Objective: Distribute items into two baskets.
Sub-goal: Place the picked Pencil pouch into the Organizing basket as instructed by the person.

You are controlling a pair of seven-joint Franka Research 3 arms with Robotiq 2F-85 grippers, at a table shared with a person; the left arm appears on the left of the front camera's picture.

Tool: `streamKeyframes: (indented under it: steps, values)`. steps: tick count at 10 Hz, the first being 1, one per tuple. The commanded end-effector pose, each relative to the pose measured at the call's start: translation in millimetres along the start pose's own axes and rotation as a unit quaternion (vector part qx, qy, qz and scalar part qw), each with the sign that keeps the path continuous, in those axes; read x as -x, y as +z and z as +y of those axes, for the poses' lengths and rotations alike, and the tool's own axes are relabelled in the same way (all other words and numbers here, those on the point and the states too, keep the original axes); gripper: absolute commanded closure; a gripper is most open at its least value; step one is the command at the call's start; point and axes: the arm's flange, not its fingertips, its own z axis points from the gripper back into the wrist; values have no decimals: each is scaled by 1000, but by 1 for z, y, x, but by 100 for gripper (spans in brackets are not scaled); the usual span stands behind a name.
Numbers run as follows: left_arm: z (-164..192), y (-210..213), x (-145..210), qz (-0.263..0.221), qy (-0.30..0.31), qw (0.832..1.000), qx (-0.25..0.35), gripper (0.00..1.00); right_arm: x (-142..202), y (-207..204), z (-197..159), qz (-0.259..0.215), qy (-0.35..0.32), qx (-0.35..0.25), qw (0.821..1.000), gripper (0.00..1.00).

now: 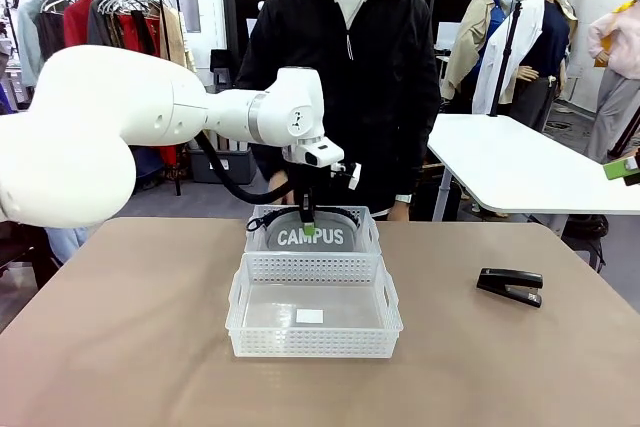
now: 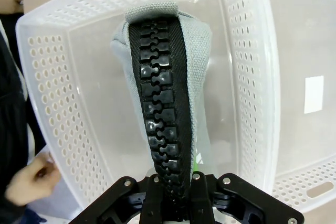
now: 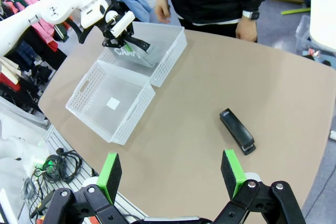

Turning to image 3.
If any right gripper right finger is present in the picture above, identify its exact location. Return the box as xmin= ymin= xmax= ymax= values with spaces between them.
xmin=214 ymin=149 xmax=307 ymax=224

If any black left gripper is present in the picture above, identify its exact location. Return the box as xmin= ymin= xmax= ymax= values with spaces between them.
xmin=100 ymin=0 xmax=135 ymax=52

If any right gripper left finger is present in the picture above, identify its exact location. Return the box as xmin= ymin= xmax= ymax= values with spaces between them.
xmin=43 ymin=152 xmax=124 ymax=224

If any grey CAMPUS pencil case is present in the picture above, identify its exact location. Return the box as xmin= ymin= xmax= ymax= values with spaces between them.
xmin=112 ymin=37 xmax=160 ymax=68

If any black stapler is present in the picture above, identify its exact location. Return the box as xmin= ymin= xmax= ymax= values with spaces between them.
xmin=219 ymin=108 xmax=257 ymax=156

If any person right hand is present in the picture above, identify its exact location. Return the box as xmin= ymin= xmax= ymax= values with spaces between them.
xmin=154 ymin=0 xmax=172 ymax=24

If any person left hand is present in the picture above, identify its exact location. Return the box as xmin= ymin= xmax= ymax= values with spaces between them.
xmin=235 ymin=18 xmax=259 ymax=43

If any white perforated plastic basket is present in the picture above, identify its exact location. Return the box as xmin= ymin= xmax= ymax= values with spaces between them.
xmin=65 ymin=60 xmax=156 ymax=145
xmin=97 ymin=21 xmax=188 ymax=88

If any pink hanging garment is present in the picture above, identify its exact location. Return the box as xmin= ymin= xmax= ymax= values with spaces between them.
xmin=3 ymin=0 xmax=55 ymax=44

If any white wrist watch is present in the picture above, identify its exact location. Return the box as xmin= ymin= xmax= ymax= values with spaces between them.
xmin=241 ymin=10 xmax=260 ymax=21

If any clear plastic storage bin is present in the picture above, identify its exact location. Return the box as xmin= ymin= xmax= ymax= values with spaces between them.
xmin=295 ymin=15 xmax=336 ymax=65

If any green stick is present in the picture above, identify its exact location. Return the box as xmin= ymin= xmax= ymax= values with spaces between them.
xmin=280 ymin=7 xmax=312 ymax=16

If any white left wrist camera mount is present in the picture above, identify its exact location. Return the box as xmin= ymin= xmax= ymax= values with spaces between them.
xmin=104 ymin=10 xmax=136 ymax=37

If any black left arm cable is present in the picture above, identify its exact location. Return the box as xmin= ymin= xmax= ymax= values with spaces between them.
xmin=69 ymin=16 xmax=90 ymax=45

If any black cable bundle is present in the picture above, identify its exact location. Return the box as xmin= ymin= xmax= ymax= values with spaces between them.
xmin=30 ymin=148 xmax=83 ymax=186

